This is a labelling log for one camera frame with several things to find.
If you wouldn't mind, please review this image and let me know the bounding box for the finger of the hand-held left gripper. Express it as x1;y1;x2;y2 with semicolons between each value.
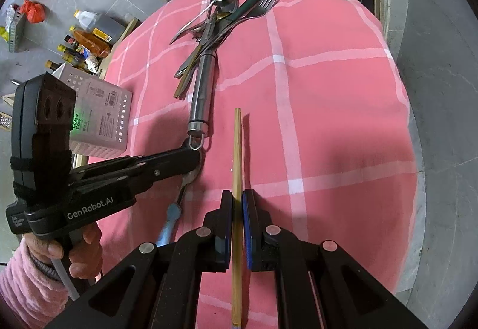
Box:
87;140;204;181
74;168;199;194

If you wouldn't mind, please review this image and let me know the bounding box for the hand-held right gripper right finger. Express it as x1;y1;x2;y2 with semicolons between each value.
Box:
241;189;430;329

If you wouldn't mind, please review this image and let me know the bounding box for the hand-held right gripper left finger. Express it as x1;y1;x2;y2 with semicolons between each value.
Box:
47;190;233;329

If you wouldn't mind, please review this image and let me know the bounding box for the blue handled steel utensil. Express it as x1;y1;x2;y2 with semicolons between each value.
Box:
156;168;199;248

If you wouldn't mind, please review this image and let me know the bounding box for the white perforated utensil basket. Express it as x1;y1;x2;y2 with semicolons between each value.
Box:
51;63;134;158

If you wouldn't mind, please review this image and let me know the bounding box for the wooden chopstick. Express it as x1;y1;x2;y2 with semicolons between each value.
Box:
232;108;243;327

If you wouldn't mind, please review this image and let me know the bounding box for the steel round-handled utensil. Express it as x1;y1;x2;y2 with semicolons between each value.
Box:
186;21;220;150

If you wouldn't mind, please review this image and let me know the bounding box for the person's left forearm pink sleeve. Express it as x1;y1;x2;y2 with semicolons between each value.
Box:
0;239;73;329

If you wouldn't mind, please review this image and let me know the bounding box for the person's left hand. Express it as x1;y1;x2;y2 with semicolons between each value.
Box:
25;219;103;277

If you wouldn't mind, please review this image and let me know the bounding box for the cluster of small sauce bottles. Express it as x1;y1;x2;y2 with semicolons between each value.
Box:
45;34;101;74

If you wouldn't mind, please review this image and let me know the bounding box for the orange bottle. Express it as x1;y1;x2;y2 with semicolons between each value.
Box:
69;26;113;57

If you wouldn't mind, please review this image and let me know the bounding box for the grey plastic crate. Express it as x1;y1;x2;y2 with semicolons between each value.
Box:
5;10;27;53

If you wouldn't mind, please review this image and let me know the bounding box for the red plastic bag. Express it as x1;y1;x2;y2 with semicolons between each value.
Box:
19;0;47;23

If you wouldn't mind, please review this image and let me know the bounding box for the plastic jug dark liquid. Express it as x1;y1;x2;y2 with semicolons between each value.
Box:
74;10;125;44

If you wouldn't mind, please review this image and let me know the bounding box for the wooden board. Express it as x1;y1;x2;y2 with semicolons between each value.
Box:
95;17;140;79

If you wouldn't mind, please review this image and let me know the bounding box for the pink checked tablecloth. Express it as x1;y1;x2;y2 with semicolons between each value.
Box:
88;0;417;329

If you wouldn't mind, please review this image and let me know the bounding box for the dark green utensil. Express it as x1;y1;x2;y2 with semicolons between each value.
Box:
215;0;279;39

